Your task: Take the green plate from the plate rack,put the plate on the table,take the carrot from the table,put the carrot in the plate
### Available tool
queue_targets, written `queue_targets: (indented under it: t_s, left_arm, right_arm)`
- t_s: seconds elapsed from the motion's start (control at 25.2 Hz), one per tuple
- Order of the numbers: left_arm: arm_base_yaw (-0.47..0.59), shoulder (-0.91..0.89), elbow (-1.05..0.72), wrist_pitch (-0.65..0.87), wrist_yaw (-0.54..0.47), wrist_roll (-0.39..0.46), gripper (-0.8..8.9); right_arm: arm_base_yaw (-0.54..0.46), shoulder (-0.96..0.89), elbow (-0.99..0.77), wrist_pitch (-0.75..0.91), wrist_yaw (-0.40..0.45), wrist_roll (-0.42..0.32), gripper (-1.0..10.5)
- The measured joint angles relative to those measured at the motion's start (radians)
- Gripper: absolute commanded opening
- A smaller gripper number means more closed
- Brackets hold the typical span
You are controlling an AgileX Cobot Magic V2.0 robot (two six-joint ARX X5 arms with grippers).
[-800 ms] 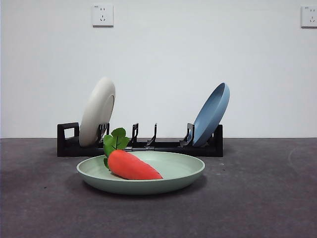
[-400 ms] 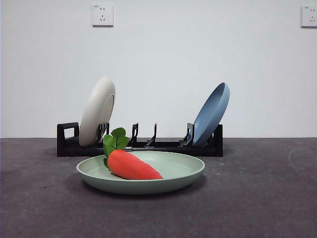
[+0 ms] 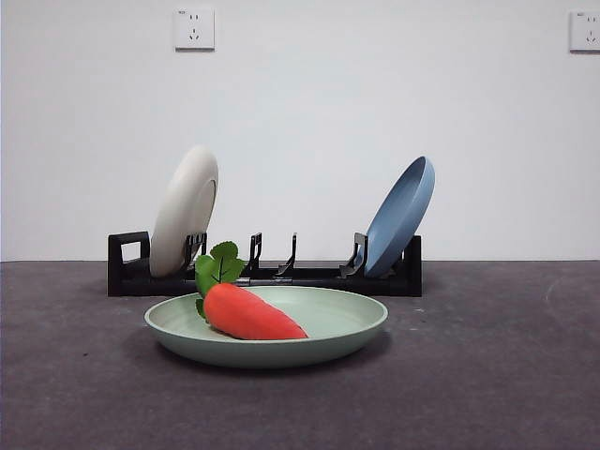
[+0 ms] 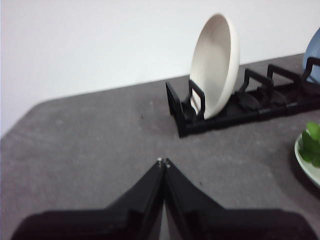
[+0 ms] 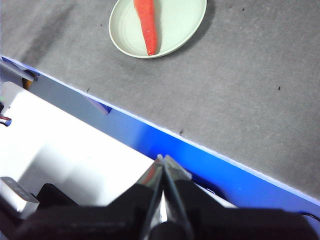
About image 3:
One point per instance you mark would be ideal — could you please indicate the white plate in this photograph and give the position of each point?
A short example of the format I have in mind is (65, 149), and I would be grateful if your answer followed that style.
(180, 211)

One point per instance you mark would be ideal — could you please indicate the white wall socket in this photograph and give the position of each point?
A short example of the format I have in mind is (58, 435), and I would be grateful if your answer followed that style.
(586, 32)
(194, 29)

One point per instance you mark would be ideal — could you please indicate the blue plate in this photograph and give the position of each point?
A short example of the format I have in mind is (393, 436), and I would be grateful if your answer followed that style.
(398, 220)

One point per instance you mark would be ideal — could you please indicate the black plate rack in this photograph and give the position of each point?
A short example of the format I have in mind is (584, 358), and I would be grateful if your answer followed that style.
(140, 286)

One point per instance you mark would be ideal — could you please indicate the green plate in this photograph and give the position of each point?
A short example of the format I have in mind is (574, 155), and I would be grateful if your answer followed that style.
(262, 351)

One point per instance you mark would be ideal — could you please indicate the orange carrot with green leaves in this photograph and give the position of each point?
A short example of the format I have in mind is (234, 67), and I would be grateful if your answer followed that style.
(248, 314)

